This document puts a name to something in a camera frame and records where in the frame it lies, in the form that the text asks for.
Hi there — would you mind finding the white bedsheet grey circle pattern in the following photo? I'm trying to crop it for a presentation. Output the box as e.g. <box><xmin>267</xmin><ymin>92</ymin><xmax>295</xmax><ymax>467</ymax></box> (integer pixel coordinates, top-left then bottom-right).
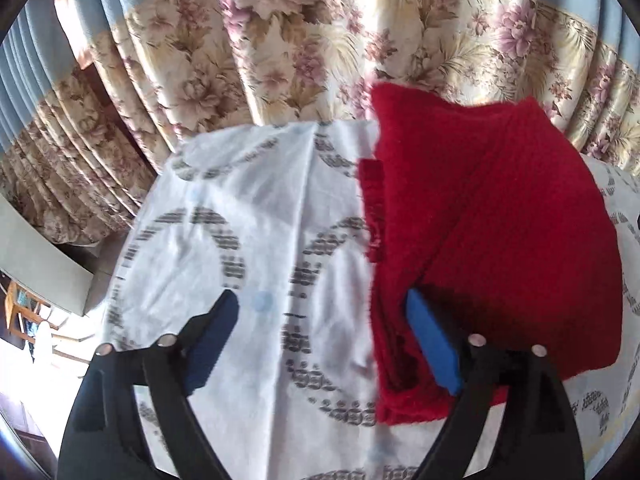
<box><xmin>105</xmin><ymin>120</ymin><xmax>639</xmax><ymax>479</ymax></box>

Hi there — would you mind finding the blue floral curtain left panel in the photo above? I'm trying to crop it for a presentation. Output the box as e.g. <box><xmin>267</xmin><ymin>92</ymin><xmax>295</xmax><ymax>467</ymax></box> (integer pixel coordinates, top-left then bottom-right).
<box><xmin>1</xmin><ymin>1</ymin><xmax>153</xmax><ymax>245</ymax></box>

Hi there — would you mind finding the wooden chair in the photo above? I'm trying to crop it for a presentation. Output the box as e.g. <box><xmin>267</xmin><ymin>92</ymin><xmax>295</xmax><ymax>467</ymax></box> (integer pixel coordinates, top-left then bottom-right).
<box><xmin>2</xmin><ymin>281</ymin><xmax>47</xmax><ymax>344</ymax></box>

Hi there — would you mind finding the white cabinet side panel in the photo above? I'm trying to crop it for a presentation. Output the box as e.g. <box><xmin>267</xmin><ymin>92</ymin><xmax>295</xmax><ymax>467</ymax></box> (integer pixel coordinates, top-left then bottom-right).
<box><xmin>0</xmin><ymin>197</ymin><xmax>93</xmax><ymax>316</ymax></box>

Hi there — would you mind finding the red knitted sweater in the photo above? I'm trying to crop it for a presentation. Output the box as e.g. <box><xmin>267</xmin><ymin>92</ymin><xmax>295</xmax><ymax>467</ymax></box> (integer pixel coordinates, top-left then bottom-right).
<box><xmin>358</xmin><ymin>82</ymin><xmax>623</xmax><ymax>425</ymax></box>

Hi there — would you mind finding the blue floral curtain panel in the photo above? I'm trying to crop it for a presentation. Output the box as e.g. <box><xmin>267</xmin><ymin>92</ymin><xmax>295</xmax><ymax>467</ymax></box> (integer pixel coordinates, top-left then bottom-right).
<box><xmin>72</xmin><ymin>0</ymin><xmax>639</xmax><ymax>174</ymax></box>
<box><xmin>1</xmin><ymin>1</ymin><xmax>153</xmax><ymax>245</ymax></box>

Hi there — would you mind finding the blue floral curtain right panel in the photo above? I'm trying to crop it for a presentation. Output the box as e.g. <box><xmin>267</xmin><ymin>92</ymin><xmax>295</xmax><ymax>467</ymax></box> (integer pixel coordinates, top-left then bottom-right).
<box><xmin>72</xmin><ymin>0</ymin><xmax>639</xmax><ymax>174</ymax></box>

